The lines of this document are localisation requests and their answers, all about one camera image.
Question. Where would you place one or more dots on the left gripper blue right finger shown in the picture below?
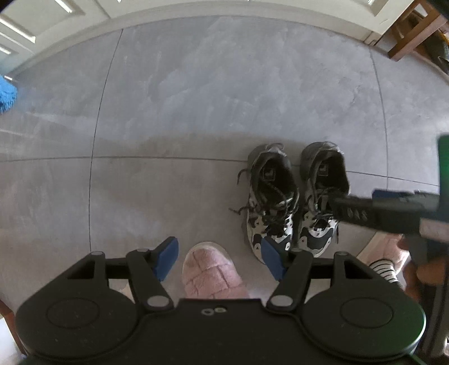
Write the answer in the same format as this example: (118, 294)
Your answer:
(275, 257)

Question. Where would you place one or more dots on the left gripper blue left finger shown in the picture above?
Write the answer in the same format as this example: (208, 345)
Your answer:
(164, 256)

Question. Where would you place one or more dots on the black silver sneaker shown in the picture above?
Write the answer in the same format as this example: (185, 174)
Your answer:
(323, 177)
(273, 198)

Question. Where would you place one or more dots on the person right hand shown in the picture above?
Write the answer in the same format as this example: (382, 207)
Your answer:
(432, 273)

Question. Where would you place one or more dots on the worn pink fluffy slipper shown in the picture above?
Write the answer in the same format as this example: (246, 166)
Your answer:
(208, 273)
(383, 255)

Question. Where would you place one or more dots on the brown wooden shoe rack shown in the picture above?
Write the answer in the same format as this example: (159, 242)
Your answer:
(423, 29)

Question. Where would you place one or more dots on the blue object by door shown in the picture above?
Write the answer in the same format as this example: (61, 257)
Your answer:
(8, 95)

